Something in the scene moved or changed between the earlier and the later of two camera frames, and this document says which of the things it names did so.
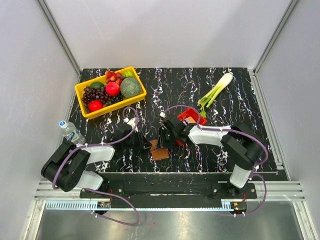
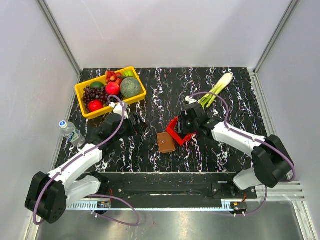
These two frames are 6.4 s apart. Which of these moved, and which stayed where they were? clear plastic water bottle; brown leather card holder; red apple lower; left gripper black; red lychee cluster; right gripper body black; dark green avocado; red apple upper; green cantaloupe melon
Moved: left gripper black; right gripper body black; brown leather card holder
Stayed: red apple upper; dark green avocado; clear plastic water bottle; red apple lower; red lychee cluster; green cantaloupe melon
